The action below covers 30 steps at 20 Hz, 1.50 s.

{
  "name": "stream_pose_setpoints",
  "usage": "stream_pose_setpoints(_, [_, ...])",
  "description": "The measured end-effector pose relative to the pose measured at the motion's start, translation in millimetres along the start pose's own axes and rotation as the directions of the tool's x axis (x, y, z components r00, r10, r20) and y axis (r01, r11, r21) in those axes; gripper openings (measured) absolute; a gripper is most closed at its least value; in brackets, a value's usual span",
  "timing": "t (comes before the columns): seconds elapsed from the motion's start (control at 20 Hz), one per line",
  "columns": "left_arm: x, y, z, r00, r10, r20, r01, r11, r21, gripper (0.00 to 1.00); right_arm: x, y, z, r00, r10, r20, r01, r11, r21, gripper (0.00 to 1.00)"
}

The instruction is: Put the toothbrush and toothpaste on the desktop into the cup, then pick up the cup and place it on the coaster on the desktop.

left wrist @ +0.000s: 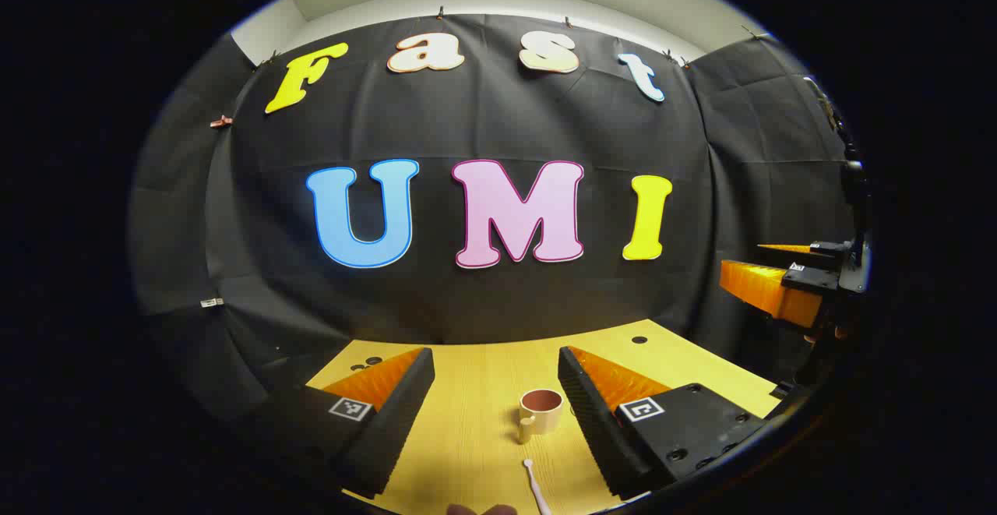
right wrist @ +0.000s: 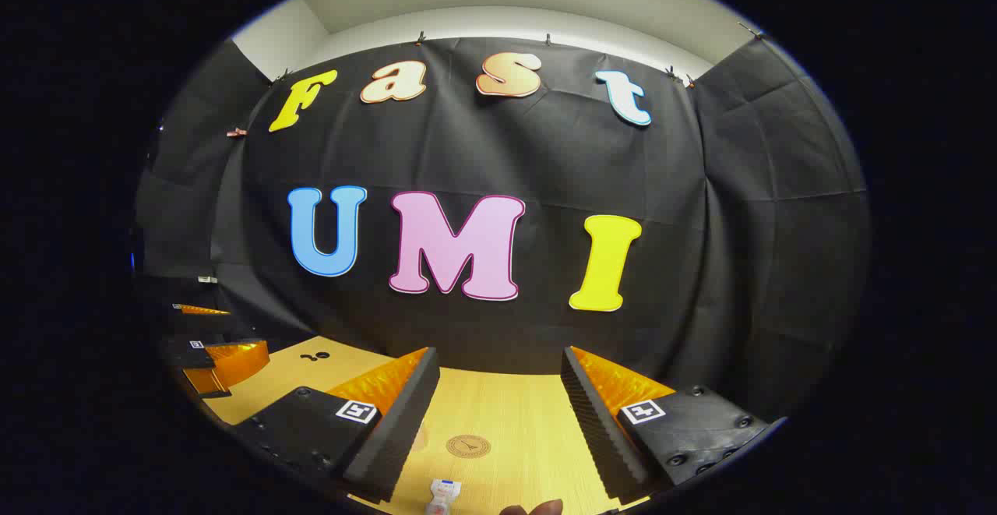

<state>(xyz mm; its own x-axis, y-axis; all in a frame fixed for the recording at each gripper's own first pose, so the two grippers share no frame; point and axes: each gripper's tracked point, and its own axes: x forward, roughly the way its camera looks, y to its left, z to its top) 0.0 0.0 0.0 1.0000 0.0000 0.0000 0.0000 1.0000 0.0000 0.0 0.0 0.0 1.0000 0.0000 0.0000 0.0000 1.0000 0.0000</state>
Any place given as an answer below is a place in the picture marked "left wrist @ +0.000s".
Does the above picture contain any black backdrop cloth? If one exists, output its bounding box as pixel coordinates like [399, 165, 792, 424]
[129, 15, 858, 422]

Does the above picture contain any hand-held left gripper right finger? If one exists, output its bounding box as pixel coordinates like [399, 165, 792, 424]
[557, 346, 772, 500]

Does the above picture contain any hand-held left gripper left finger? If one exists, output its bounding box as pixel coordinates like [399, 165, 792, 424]
[261, 347, 435, 500]

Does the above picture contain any beige cup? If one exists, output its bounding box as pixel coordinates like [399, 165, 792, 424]
[519, 389, 565, 445]

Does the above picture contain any wooden desktop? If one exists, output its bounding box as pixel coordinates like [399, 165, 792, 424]
[306, 319, 782, 515]

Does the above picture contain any pale pink toothbrush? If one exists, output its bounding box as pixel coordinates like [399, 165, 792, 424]
[523, 459, 552, 515]

